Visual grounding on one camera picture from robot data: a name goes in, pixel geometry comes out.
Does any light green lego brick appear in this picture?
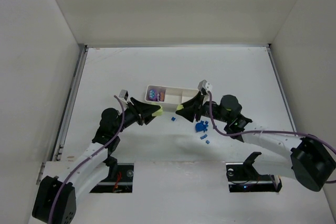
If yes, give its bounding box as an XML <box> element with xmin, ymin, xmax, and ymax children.
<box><xmin>176</xmin><ymin>104</ymin><xmax>184</xmax><ymax>111</ymax></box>

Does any light green lego slide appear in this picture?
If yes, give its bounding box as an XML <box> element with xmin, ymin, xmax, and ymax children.
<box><xmin>152</xmin><ymin>106</ymin><xmax>163</xmax><ymax>116</ymax></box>

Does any purple flower lego block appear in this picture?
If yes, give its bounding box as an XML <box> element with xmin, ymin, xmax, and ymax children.
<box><xmin>148</xmin><ymin>88</ymin><xmax>165</xmax><ymax>102</ymax></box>

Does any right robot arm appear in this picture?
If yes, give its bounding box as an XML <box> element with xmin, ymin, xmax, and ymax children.
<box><xmin>176</xmin><ymin>93</ymin><xmax>335</xmax><ymax>191</ymax></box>

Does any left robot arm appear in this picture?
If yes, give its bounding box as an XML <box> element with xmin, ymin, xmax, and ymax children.
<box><xmin>31</xmin><ymin>98</ymin><xmax>162</xmax><ymax>223</ymax></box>

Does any blue lego cluster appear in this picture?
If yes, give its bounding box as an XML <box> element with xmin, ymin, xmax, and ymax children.
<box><xmin>195</xmin><ymin>121</ymin><xmax>209</xmax><ymax>132</ymax></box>

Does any white three-compartment tray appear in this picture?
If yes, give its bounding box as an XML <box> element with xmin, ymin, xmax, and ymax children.
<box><xmin>144</xmin><ymin>85</ymin><xmax>198</xmax><ymax>112</ymax></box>

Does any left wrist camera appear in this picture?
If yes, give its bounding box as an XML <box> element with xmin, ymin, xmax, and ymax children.
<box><xmin>118</xmin><ymin>90</ymin><xmax>129</xmax><ymax>103</ymax></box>

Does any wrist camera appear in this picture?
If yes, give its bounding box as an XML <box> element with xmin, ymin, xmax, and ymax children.
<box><xmin>118</xmin><ymin>90</ymin><xmax>129</xmax><ymax>103</ymax></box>
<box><xmin>198</xmin><ymin>80</ymin><xmax>213</xmax><ymax>94</ymax></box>

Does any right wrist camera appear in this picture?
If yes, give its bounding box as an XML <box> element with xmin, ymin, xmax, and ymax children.
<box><xmin>198</xmin><ymin>80</ymin><xmax>213</xmax><ymax>94</ymax></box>

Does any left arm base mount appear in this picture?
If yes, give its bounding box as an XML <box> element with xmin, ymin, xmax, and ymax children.
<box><xmin>90</xmin><ymin>157</ymin><xmax>134</xmax><ymax>194</ymax></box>

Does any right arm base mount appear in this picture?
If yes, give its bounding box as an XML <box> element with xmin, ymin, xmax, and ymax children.
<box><xmin>226</xmin><ymin>152</ymin><xmax>282</xmax><ymax>193</ymax></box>

